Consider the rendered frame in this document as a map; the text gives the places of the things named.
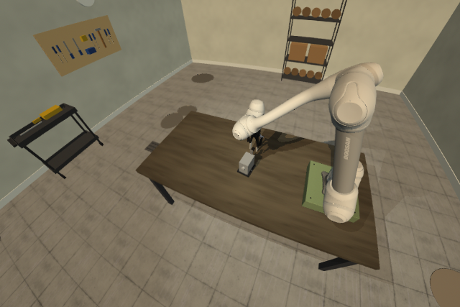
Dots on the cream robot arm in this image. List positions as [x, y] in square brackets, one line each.
[352, 98]

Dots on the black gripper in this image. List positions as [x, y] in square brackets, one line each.
[256, 136]

